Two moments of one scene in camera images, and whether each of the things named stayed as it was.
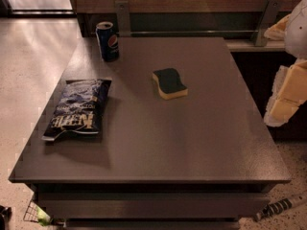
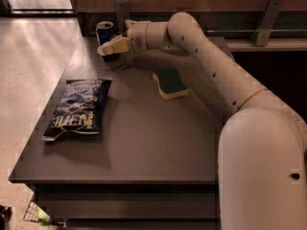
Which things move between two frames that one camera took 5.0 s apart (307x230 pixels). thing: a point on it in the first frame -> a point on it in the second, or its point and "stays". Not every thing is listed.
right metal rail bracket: (269, 19) stays
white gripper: (297, 33) -> (136, 35)
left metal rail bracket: (123, 18) stays
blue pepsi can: (108, 42) stays
